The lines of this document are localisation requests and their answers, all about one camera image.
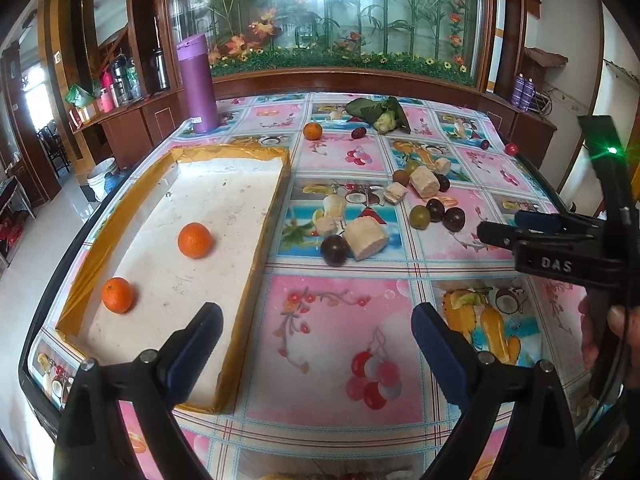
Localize dark plum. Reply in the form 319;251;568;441
435;174;450;193
425;198;446;222
442;207;466;233

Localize green round fruit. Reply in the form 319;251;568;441
409;205;431;231

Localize large beige root chunk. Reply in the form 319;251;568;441
343;217;390;261

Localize dark purple passion fruit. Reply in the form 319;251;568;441
320;234;349;266

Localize right human hand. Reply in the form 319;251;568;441
577;294;640;391

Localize red cherry tomato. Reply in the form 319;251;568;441
504;143;518;156

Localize small beige chunk far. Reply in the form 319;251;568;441
434;157;451;176

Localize beige root chunk centre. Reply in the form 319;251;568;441
409;166;440;200

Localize purple bottles on shelf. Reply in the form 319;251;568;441
511;74;536;112

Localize brown round fruit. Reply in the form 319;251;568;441
392;169;410;188

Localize small beige root piece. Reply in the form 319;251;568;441
384;181;407;205

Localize white foam tray yellow tape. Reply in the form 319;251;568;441
55;144;291;414

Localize green leafy custard apple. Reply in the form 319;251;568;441
345;96;411;134

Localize dark red date fruit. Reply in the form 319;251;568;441
350;127;367;140

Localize small beige root bit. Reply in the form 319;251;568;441
314;216;340;237

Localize far small orange tangerine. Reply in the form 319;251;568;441
303;122;322;141

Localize purple thermos bottle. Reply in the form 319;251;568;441
176;34;219;133

